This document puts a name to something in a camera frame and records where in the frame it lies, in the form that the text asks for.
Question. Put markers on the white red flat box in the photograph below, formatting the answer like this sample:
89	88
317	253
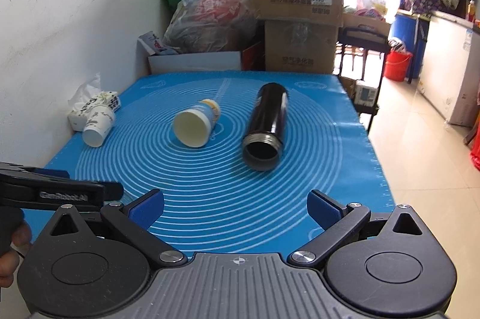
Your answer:
162	59

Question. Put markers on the blue white paper cup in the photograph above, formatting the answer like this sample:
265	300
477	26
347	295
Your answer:
193	126

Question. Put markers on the lower cardboard box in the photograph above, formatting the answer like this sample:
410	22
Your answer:
292	46

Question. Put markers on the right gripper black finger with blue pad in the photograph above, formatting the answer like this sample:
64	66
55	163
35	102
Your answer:
130	223
341	225

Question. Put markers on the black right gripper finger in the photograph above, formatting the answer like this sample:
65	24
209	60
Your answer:
112	190

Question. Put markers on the black thermos bottle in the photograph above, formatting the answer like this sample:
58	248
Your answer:
263	143

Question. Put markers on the white printed paper cup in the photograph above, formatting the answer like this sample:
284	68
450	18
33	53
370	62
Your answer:
99	124

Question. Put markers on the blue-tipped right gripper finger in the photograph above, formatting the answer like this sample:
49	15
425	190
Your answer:
53	173

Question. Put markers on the clear bag red contents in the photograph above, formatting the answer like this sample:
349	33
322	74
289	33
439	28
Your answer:
199	26

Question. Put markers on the blue silicone mat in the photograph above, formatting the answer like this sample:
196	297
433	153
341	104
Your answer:
213	201

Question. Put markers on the blue plastic barrel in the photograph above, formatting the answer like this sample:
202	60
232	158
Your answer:
412	30

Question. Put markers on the white tissue pack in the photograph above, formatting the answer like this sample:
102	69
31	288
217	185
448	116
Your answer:
87	96

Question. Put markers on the person's left hand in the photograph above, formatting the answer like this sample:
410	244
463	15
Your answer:
21	238

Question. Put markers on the black utility cart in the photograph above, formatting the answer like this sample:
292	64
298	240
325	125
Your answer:
367	41

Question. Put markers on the small white appliance box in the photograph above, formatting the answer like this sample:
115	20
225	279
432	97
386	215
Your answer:
365	94

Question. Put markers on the red plastic bucket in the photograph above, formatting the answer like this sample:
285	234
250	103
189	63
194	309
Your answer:
396	65

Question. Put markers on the white chest freezer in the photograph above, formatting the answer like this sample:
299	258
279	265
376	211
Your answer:
449	77

